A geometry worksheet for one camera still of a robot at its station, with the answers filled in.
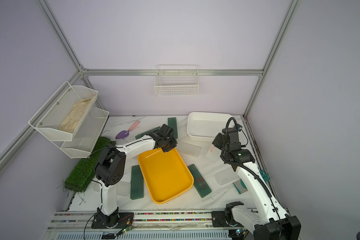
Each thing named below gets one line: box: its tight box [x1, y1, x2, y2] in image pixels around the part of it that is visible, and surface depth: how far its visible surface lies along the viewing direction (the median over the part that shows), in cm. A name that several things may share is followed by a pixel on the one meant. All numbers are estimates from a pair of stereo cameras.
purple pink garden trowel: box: [115, 120, 140, 140], surface depth 111 cm
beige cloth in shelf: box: [59, 96, 95, 134], surface depth 81 cm
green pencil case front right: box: [187, 164, 212, 199], surface depth 85 cm
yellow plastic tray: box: [137, 147, 194, 205], surface depth 90 cm
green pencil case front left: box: [130, 165, 144, 200], surface depth 83 cm
